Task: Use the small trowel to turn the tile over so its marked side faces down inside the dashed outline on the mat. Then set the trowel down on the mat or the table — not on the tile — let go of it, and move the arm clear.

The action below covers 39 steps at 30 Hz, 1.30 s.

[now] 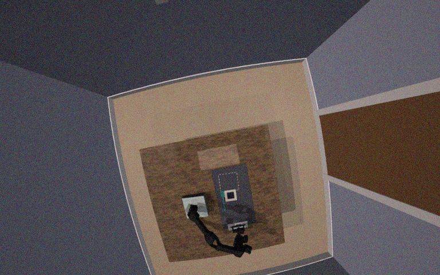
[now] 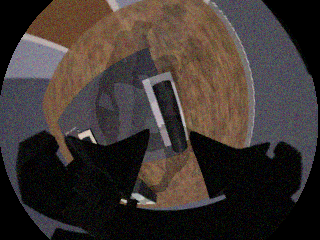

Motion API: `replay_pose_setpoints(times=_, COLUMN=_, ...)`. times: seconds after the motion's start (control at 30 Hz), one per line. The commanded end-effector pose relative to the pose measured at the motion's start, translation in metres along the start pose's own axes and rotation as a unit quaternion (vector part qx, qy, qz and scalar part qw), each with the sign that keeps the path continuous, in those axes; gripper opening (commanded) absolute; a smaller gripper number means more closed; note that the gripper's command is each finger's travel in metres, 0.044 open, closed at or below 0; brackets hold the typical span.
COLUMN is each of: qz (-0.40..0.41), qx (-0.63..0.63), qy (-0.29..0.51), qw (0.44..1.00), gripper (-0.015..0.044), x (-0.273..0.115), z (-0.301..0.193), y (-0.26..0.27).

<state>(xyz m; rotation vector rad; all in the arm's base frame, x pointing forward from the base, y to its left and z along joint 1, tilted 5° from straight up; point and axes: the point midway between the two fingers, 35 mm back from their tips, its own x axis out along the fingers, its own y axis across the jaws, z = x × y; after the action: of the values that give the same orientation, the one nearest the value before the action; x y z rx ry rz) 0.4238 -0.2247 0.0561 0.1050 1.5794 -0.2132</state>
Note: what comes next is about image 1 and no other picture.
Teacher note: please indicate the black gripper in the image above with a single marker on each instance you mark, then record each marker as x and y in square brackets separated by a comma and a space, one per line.
[238, 236]

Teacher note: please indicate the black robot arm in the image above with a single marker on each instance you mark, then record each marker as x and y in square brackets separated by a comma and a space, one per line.
[238, 249]

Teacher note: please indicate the dark grey flat mat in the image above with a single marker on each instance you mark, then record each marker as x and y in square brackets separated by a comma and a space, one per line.
[242, 209]

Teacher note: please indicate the beige tile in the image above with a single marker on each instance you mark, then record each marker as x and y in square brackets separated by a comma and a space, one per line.
[230, 195]

